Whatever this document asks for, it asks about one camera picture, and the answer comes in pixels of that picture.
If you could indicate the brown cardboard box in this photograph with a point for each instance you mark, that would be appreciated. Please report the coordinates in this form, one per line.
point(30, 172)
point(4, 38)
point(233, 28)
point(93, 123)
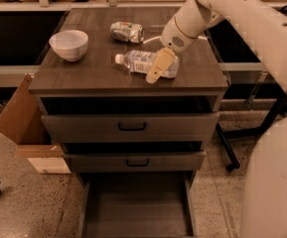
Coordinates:
point(20, 121)

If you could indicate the drawer with handle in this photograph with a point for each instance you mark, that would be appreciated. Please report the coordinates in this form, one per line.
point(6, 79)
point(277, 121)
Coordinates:
point(130, 128)
point(135, 162)

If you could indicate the dark wooden drawer cabinet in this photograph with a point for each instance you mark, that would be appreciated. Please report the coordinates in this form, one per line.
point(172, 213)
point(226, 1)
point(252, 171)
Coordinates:
point(96, 85)

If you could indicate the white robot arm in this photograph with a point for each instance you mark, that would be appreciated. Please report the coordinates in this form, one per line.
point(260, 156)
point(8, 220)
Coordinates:
point(264, 30)

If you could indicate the middle drawer with handle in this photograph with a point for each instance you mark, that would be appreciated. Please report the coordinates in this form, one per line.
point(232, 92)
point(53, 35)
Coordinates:
point(135, 162)

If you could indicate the black chair with stand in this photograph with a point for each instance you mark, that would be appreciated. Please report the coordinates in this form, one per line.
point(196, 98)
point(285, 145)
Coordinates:
point(267, 117)

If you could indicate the clear plastic water bottle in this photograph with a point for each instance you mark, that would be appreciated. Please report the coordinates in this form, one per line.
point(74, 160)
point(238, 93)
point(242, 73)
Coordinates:
point(142, 61)

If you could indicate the crushed aluminium can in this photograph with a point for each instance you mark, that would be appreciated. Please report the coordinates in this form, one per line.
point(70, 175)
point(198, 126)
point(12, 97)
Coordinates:
point(127, 32)

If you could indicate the open bottom drawer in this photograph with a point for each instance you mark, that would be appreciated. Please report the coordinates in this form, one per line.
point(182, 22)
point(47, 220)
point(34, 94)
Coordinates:
point(137, 205)

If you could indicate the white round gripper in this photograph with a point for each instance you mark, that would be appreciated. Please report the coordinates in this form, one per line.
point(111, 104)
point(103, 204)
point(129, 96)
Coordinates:
point(175, 39)

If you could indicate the top drawer with handle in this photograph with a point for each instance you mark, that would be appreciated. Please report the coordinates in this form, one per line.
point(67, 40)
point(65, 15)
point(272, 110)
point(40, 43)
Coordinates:
point(130, 128)

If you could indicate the white ceramic bowl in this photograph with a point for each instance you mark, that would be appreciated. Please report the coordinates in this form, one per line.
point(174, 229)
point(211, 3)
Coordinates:
point(69, 45)

